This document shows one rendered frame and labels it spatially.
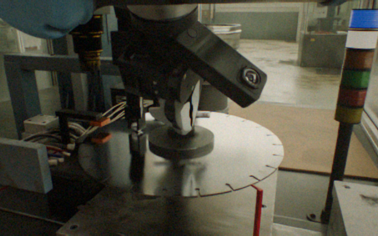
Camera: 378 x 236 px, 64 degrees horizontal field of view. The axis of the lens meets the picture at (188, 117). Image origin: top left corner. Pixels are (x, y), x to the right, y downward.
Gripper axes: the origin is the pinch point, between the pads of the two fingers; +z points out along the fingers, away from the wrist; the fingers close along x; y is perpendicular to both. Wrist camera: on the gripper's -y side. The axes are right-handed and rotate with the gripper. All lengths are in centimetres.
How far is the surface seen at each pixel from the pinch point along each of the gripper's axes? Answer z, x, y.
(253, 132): 7.6, -9.0, -8.5
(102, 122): 5.0, 1.3, 16.4
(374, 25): -7.8, -24.6, -21.3
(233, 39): 33, -67, 13
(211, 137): 4.0, -2.5, -2.8
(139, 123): 4.9, -1.0, 10.1
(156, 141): 2.9, 2.4, 4.6
